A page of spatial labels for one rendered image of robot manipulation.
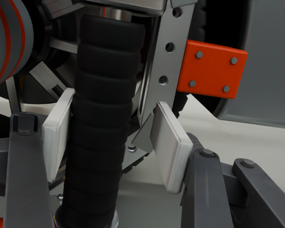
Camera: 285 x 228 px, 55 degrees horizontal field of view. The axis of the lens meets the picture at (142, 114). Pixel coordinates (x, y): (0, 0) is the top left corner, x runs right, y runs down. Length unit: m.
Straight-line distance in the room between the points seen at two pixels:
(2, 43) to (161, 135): 0.19
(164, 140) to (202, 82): 0.24
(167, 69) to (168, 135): 0.23
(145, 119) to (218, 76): 0.12
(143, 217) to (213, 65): 1.14
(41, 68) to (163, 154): 0.36
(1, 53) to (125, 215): 1.22
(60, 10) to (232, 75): 0.28
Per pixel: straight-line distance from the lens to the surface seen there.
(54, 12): 0.48
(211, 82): 0.40
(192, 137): 0.16
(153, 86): 0.38
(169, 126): 0.15
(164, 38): 0.37
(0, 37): 0.30
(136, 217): 1.44
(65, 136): 0.16
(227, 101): 0.55
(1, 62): 0.31
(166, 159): 0.15
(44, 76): 0.49
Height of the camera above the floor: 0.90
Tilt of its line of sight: 18 degrees down
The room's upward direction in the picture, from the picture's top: 10 degrees clockwise
